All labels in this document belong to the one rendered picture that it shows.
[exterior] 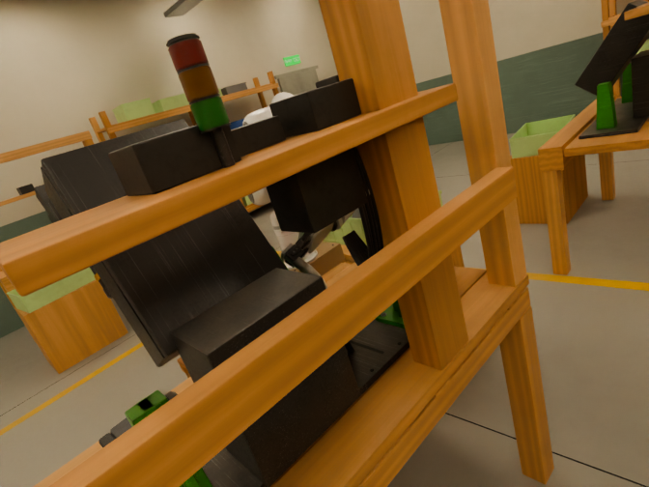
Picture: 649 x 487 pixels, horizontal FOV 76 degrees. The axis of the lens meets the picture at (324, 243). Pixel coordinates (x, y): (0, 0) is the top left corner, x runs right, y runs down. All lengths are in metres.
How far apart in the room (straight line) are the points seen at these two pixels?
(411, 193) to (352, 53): 0.32
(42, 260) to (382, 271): 0.55
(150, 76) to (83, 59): 0.90
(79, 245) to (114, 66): 6.63
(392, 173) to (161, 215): 0.52
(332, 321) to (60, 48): 6.50
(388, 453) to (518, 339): 0.69
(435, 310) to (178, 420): 0.66
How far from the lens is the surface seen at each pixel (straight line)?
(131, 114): 6.43
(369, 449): 1.01
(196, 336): 0.88
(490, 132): 1.27
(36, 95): 6.74
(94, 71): 7.01
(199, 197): 0.58
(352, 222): 2.22
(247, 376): 0.65
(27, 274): 0.53
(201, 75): 0.68
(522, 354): 1.59
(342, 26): 0.92
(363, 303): 0.78
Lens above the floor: 1.60
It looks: 19 degrees down
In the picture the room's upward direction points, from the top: 18 degrees counter-clockwise
